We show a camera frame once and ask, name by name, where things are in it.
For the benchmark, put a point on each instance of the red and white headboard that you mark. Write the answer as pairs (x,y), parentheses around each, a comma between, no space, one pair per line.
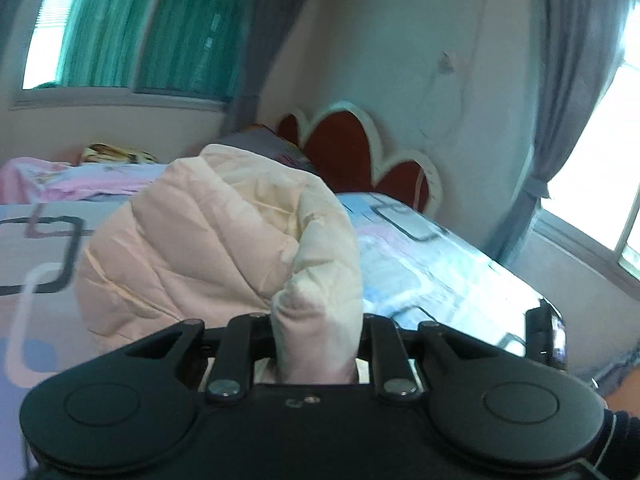
(340,145)

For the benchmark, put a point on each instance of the pink blanket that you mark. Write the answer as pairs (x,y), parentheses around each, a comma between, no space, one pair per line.
(60,180)

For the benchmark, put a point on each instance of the green curtain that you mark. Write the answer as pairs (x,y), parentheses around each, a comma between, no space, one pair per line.
(190,40)

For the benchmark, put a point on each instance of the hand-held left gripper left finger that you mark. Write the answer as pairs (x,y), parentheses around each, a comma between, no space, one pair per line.
(235,355)

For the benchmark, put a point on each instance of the bed with patterned sheet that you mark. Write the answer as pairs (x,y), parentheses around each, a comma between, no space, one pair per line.
(425,270)

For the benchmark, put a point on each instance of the tied grey curtain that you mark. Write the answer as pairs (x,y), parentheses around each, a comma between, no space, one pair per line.
(570,85)

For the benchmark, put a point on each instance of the white wall socket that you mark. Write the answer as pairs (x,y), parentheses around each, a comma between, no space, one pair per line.
(446,60)

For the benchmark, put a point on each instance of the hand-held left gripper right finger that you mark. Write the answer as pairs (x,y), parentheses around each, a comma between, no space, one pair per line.
(390,350)

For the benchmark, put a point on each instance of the cream puffer jacket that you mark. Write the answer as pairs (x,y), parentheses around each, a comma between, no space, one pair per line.
(200,240)

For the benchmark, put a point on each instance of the yellow printed cloth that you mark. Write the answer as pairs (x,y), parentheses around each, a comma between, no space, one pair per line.
(115,154)

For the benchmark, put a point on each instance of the bright side window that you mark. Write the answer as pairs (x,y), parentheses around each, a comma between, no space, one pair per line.
(600,170)

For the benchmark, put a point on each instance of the sliding window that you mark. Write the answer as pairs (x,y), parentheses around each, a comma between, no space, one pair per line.
(125,30)

